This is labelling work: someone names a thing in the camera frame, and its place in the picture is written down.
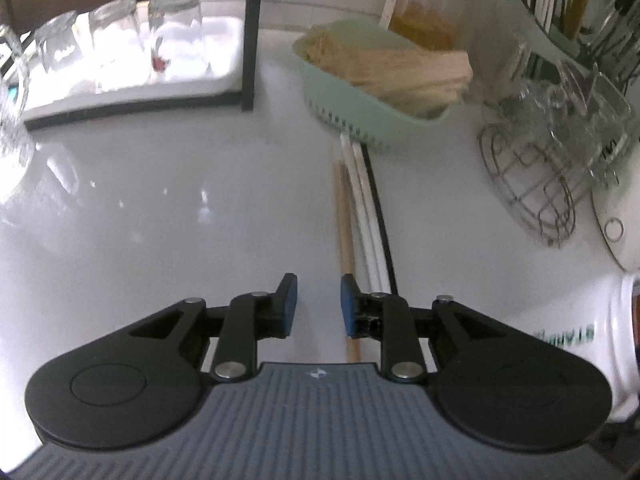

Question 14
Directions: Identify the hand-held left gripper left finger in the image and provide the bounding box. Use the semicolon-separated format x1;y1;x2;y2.
127;273;299;384

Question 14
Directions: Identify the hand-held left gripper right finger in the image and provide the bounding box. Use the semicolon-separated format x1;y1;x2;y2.
340;273;512;384

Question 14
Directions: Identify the white chopstick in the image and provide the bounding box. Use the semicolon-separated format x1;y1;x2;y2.
340;135;382;292
350;139;392;292

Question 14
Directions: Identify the black chopstick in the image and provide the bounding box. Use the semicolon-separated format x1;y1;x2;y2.
360;144;398;293

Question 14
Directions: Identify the white ceramic utensil holder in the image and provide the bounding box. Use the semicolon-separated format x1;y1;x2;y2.
500;272;640;427

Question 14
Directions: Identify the green plastic basket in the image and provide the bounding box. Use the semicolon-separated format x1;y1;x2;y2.
291;17;474;151

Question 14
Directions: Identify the pile of thin wooden sticks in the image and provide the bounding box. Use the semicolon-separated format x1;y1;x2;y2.
302;27;474;116

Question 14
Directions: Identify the black metal shelf rack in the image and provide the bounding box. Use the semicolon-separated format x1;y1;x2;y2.
22;0;265;133

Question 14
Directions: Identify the tall clear glass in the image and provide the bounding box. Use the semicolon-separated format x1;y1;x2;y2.
465;35;531;106

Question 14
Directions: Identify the crystal stem glass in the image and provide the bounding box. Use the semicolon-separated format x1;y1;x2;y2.
575;60;633;186
515;75;591;161

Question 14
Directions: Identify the red lid plastic jar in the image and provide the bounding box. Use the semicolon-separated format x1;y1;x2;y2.
387;0;481;51

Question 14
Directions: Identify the clear drinking glass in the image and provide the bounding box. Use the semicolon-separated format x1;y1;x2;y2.
33;9;84;76
88;0;144;91
147;0;206;84

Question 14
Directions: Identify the patterned glass mug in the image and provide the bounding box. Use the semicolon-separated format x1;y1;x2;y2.
0;22;39;176

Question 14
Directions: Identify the green chopstick drainer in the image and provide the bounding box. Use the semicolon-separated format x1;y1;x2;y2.
515;0;601;66

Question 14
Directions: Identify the bunch of assorted chopsticks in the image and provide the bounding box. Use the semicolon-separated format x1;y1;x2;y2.
520;0;594;41

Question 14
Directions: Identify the metal wire cup rack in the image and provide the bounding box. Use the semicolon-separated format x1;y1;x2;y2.
477;60;631;249

